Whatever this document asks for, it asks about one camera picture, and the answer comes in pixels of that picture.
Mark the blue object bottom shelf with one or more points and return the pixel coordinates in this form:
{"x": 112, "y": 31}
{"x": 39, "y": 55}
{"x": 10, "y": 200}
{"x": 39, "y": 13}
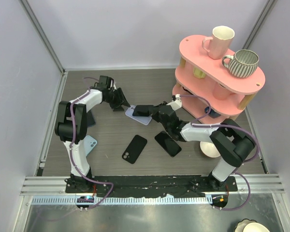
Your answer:
{"x": 211, "y": 113}

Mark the pink three-tier shelf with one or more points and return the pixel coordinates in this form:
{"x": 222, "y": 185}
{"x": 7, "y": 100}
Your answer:
{"x": 197, "y": 94}

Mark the grey striped mug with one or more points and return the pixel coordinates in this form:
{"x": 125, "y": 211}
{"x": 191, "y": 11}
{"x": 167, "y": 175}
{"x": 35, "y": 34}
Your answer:
{"x": 242, "y": 63}

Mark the light blue phone case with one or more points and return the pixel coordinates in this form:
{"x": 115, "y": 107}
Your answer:
{"x": 89, "y": 144}

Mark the dark blue phone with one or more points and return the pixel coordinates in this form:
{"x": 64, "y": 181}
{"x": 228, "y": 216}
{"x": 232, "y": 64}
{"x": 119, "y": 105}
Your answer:
{"x": 90, "y": 119}

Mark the lavender phone case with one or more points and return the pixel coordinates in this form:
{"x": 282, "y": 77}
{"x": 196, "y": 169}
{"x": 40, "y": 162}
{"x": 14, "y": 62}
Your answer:
{"x": 141, "y": 119}

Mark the pink tall mug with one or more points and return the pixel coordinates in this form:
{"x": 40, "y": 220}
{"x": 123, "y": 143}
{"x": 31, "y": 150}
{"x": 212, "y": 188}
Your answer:
{"x": 218, "y": 44}

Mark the black phone case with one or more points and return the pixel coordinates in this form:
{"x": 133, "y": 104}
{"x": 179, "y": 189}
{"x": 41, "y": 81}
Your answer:
{"x": 134, "y": 149}

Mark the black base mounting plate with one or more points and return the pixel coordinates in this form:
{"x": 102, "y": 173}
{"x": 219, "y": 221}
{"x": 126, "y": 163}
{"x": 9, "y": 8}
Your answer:
{"x": 152, "y": 186}

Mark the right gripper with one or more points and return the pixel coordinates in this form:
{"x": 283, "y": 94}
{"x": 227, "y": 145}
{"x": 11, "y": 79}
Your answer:
{"x": 155, "y": 110}

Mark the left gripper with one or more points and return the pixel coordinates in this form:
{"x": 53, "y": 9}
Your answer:
{"x": 121, "y": 100}

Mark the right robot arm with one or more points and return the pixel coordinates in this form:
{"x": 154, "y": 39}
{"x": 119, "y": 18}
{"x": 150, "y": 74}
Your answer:
{"x": 235, "y": 145}

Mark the pink cup middle shelf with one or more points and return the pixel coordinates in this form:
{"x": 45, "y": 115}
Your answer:
{"x": 220, "y": 92}

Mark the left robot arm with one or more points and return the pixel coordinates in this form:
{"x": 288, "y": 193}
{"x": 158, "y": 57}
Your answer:
{"x": 71, "y": 128}

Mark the cream bowl bottom corner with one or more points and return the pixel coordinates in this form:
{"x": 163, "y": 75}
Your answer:
{"x": 247, "y": 225}

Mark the aluminium rail with slots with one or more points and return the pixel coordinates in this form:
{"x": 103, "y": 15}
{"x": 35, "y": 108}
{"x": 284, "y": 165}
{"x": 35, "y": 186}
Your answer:
{"x": 87, "y": 200}

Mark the white bowl on table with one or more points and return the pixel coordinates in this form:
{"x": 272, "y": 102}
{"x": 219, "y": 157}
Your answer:
{"x": 209, "y": 150}

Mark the yellow cup on shelf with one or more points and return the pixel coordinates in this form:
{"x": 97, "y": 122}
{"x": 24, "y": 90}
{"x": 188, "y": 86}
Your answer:
{"x": 198, "y": 73}

